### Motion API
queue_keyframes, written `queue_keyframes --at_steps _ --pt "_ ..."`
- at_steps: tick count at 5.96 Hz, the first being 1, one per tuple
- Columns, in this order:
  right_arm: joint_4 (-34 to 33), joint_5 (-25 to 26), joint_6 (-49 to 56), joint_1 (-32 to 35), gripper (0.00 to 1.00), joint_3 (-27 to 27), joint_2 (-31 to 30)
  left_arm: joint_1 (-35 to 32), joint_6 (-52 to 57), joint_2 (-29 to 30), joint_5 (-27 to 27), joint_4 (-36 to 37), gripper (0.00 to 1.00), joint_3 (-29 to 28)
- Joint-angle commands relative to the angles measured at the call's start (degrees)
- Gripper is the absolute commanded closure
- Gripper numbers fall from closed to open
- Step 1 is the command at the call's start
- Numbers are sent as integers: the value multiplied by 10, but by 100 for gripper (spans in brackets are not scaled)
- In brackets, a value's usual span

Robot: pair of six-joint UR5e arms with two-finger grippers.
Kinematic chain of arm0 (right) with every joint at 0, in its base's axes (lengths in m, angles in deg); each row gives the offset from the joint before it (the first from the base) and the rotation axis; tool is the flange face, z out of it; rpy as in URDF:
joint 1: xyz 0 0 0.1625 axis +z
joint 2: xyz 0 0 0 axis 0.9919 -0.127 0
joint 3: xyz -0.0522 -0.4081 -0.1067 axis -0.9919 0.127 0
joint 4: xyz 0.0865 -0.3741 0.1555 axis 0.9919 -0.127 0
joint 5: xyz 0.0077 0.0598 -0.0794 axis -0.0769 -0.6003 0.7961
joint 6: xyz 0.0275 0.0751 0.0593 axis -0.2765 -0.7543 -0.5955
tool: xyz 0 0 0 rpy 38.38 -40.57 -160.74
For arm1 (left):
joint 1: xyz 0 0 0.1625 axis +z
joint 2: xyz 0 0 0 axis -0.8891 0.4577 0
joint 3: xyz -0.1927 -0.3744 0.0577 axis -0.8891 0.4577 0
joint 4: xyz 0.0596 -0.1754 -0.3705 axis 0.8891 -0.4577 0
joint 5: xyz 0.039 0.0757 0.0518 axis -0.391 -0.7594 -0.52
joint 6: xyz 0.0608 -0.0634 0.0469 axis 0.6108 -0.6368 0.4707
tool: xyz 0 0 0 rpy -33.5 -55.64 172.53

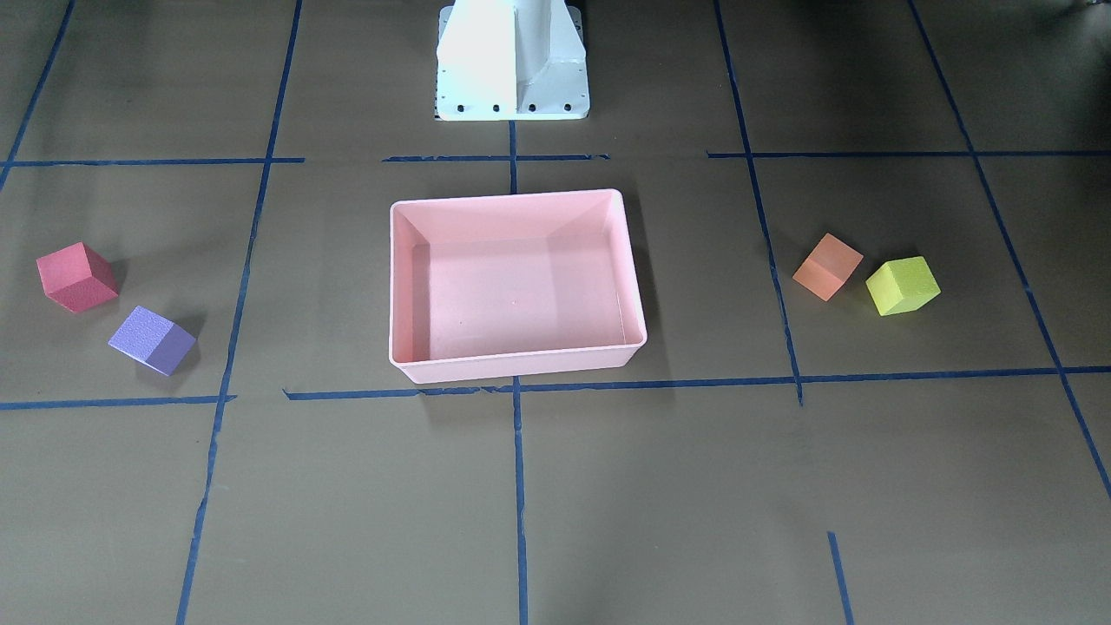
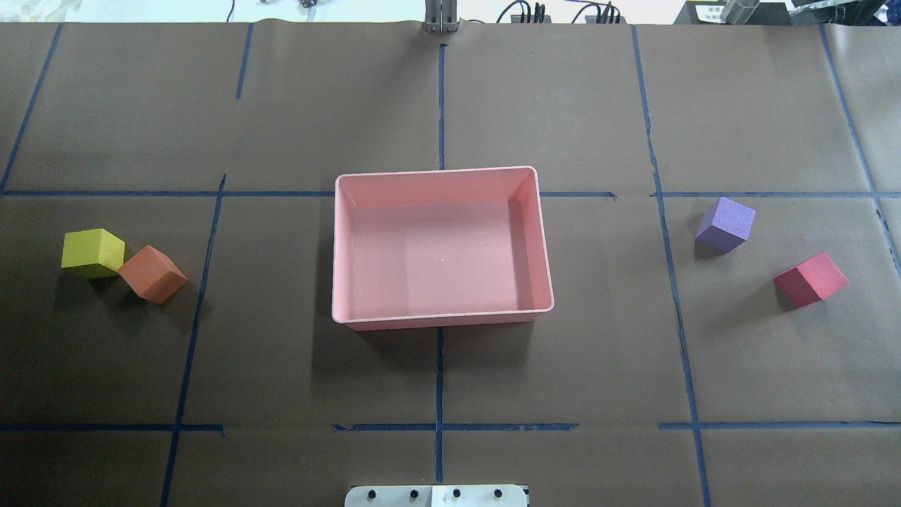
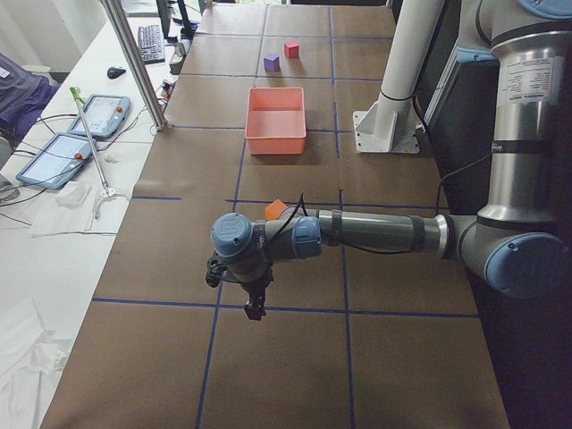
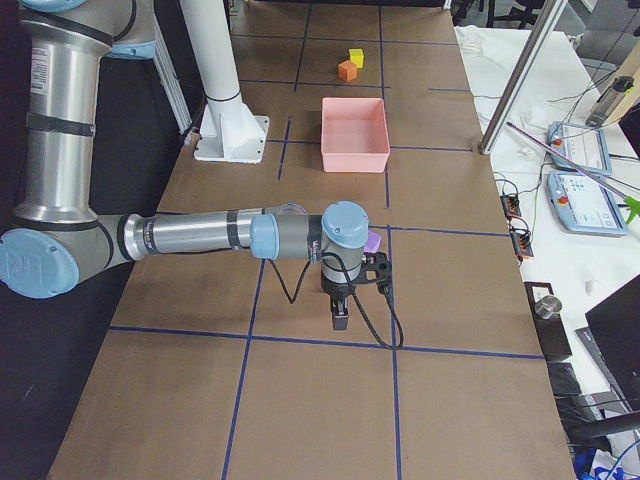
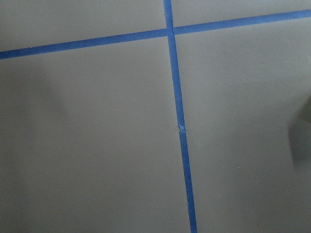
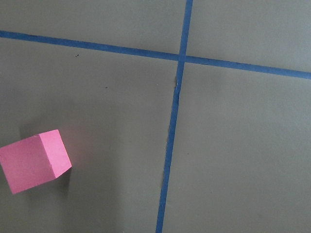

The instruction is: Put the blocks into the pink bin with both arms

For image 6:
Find crossing blue tape strip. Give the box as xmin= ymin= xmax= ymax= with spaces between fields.
xmin=155 ymin=0 xmax=193 ymax=233

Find pink-red foam block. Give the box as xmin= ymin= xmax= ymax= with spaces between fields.
xmin=0 ymin=130 xmax=72 ymax=194

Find long blue tape strip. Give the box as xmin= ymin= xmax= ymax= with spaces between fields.
xmin=0 ymin=31 xmax=311 ymax=80

